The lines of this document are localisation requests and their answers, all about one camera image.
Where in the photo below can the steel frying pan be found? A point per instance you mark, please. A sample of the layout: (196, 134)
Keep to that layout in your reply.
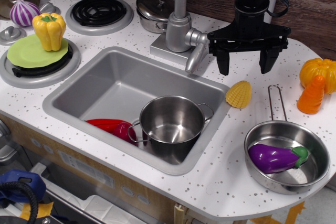
(283, 133)

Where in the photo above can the orange toy pumpkin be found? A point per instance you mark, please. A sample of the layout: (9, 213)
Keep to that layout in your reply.
(323, 67)

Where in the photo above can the green plastic plate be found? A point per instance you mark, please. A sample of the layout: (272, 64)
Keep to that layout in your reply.
(28, 53)

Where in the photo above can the orange toy carrot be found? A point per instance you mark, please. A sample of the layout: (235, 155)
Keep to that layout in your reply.
(312, 96)

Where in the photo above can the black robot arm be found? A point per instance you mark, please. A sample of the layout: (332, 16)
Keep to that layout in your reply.
(259, 4)

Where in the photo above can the grey vertical pole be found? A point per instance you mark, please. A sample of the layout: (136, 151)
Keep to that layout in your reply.
(267, 17)

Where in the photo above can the purple striped toy onion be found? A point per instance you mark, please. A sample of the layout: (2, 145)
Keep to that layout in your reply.
(23, 12)

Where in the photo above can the grey stove knob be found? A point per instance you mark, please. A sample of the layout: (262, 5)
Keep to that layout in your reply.
(10, 35)
(49, 8)

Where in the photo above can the back right stove burner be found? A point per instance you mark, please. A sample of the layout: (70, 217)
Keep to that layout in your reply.
(99, 17)

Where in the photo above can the blue clamp handle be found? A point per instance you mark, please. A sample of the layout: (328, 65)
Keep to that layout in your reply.
(21, 187)

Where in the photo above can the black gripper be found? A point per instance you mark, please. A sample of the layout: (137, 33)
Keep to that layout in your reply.
(247, 32)

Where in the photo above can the yellow toy bell pepper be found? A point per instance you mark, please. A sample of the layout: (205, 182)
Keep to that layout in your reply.
(49, 28)

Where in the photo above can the yellow toy corn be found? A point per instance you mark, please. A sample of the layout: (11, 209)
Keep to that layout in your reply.
(239, 95)

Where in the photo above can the grey plastic sink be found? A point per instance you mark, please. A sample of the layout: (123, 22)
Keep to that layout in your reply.
(117, 84)

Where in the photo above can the red toy pepper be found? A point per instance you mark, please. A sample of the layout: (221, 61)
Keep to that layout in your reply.
(116, 127)

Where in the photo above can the small lidded steel pot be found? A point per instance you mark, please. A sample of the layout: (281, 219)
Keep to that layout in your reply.
(154, 14)

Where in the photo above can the steel pot in sink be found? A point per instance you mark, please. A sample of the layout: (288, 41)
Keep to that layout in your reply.
(172, 124)

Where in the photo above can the silver toy faucet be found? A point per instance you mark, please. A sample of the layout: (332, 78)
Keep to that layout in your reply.
(181, 43)

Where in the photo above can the purple toy eggplant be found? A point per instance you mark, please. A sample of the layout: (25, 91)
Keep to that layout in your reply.
(271, 159)

